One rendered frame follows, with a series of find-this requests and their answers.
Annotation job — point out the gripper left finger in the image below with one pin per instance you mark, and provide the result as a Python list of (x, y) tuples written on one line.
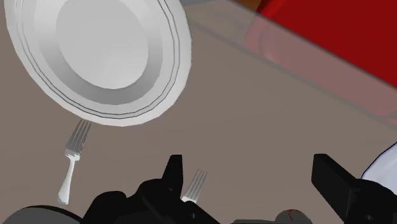
[(161, 198)]

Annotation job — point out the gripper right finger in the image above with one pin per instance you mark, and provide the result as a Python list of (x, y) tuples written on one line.
[(341, 186)]

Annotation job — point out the silver fork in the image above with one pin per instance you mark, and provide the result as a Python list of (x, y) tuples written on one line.
[(194, 189), (73, 149)]

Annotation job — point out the white plate with black rim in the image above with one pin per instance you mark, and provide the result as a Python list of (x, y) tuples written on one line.
[(386, 170)]

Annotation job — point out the grey ball with red stitching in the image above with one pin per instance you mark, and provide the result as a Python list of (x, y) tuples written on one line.
[(294, 217)]

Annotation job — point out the grey round dish black rim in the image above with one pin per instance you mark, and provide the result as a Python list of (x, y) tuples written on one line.
[(34, 217)]

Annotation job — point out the red robot stand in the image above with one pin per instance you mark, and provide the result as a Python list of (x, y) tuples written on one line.
[(341, 28)]

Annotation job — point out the large white plate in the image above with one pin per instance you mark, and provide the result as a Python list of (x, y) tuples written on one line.
[(102, 46)]

